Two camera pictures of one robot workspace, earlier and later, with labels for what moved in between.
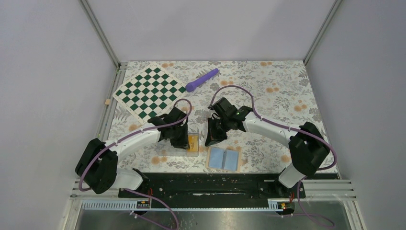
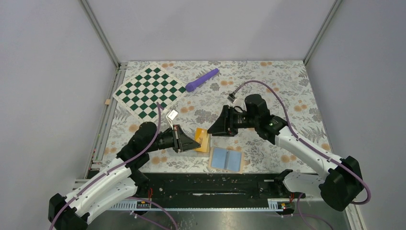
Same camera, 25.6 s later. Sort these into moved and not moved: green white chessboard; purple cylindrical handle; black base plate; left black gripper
Moved: left black gripper
Not moved: black base plate; purple cylindrical handle; green white chessboard
